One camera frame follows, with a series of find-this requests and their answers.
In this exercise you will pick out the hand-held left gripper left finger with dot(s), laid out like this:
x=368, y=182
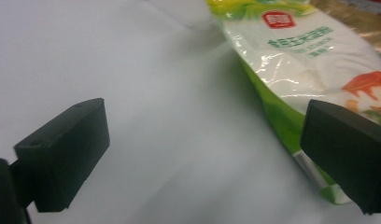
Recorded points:
x=64, y=155

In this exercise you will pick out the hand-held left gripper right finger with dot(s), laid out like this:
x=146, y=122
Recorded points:
x=350, y=155

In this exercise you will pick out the green and white starch packet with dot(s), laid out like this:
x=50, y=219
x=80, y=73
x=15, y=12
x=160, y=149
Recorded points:
x=303, y=62

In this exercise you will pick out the brown snack packet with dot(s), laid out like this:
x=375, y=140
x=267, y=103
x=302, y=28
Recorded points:
x=363, y=26

